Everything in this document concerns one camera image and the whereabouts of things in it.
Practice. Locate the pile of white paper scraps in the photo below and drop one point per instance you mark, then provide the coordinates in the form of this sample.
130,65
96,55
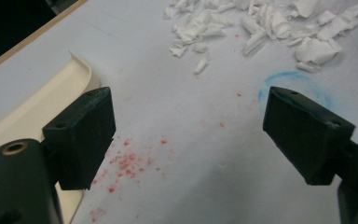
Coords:
261,25

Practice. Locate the cream plastic dustpan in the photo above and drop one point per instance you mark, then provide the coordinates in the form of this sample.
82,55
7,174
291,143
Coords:
28,109

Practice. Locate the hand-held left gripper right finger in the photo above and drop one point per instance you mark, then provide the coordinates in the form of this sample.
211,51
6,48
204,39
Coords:
304,137

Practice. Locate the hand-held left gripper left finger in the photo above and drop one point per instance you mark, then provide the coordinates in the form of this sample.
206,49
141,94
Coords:
80,140

